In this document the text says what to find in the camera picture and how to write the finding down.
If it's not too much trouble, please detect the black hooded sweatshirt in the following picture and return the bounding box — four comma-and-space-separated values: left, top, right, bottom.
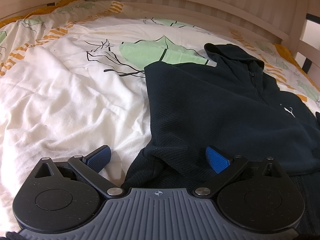
122, 43, 319, 239

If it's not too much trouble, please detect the white leaf-patterned duvet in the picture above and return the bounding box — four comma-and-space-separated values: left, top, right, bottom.
1, 0, 319, 234

